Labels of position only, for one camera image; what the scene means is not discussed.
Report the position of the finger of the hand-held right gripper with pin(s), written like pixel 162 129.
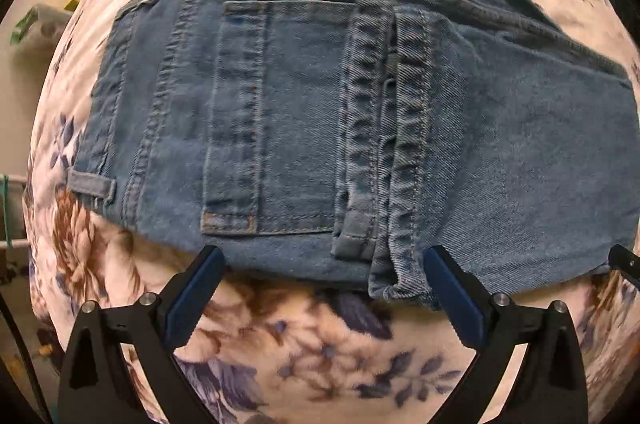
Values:
pixel 627 264

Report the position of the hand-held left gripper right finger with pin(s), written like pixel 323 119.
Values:
pixel 457 304

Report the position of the white rail with green band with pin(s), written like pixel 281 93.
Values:
pixel 10 244

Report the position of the blue denim pants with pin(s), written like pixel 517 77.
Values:
pixel 300 103

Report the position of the green and white bag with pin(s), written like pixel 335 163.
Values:
pixel 35 21

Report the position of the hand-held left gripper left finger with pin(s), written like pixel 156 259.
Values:
pixel 192 304

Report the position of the floral blanket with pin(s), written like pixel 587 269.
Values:
pixel 300 354

